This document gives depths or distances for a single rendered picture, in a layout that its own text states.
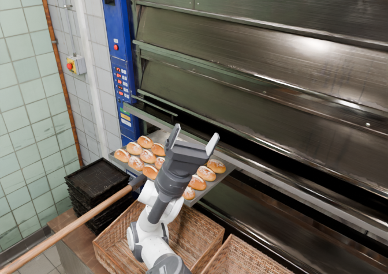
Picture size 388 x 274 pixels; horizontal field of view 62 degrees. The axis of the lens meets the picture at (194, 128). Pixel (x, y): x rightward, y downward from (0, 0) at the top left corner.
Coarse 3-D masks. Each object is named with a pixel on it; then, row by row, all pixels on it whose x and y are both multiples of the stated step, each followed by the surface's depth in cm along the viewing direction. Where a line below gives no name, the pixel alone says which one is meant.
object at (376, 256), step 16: (240, 176) 153; (256, 192) 146; (272, 192) 144; (288, 208) 137; (304, 208) 135; (320, 224) 129; (336, 224) 128; (352, 240) 121; (368, 240) 121; (368, 256) 119; (384, 256) 115
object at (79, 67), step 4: (68, 56) 203; (72, 56) 203; (80, 56) 203; (68, 60) 202; (72, 60) 198; (76, 60) 198; (80, 60) 200; (84, 60) 202; (72, 64) 200; (76, 64) 199; (80, 64) 201; (84, 64) 203; (72, 68) 202; (76, 68) 200; (80, 68) 202; (84, 68) 204; (72, 72) 204; (76, 72) 201; (80, 72) 203; (84, 72) 205
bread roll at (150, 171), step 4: (144, 168) 151; (148, 168) 150; (152, 168) 149; (156, 168) 151; (144, 172) 151; (148, 172) 149; (152, 172) 149; (156, 172) 149; (148, 176) 149; (152, 176) 149
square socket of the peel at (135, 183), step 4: (140, 176) 148; (144, 176) 148; (132, 180) 146; (136, 180) 146; (140, 180) 146; (144, 180) 148; (128, 184) 144; (132, 184) 143; (136, 184) 144; (140, 184) 146; (132, 188) 143; (136, 188) 145
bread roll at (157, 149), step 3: (153, 144) 168; (156, 144) 166; (159, 144) 167; (153, 147) 167; (156, 147) 166; (159, 147) 165; (162, 147) 165; (153, 150) 167; (156, 150) 165; (159, 150) 165; (162, 150) 165; (156, 153) 166; (159, 153) 165; (162, 153) 165
